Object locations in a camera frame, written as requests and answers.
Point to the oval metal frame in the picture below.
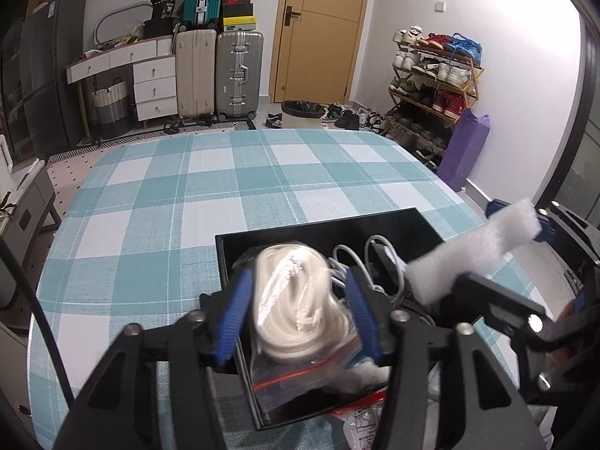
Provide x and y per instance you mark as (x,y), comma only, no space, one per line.
(100,26)

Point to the black slippers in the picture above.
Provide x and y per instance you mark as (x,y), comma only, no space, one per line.
(187,125)

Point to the wooden shoe rack with shoes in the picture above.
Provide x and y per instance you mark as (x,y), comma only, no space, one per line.
(431,93)

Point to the black bag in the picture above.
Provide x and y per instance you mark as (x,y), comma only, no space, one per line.
(159,18)

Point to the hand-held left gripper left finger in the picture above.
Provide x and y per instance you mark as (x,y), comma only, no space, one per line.
(232,318)

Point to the white dresser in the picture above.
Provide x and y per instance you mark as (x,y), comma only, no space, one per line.
(154,89)

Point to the silver suitcase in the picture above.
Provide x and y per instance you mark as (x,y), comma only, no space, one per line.
(239,75)

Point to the white foam piece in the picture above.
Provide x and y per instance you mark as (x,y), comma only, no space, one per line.
(468,253)

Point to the wooden door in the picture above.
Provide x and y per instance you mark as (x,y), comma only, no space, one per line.
(323,47)

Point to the black cardboard box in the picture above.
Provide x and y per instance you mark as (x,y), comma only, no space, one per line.
(281,243)

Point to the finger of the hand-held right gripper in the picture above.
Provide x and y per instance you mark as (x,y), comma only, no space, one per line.
(546,232)
(506,304)

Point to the red white plastic packet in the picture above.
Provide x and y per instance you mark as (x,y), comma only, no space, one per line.
(361,422)

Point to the grey refrigerator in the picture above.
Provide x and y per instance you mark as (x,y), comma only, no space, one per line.
(56,75)

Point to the beige suitcase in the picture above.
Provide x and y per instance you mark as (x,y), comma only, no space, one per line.
(196,75)

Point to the purple bag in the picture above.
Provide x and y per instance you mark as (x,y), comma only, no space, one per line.
(464,150)

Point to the teal checked tablecloth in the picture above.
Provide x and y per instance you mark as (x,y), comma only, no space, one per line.
(187,197)

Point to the yellow black shoe box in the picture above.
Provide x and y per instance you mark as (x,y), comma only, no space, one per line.
(239,20)

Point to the red black shoe box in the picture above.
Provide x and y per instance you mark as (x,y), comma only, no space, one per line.
(237,0)

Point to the grey low cabinet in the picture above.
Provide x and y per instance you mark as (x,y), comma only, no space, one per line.
(28,215)

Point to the group of shoes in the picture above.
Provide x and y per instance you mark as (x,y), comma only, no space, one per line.
(351,117)

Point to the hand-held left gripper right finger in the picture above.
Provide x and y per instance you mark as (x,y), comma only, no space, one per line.
(363,318)

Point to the wicker basket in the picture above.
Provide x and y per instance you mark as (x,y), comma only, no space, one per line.
(111,108)

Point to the trash bin with black liner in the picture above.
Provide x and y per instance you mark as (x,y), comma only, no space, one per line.
(302,115)

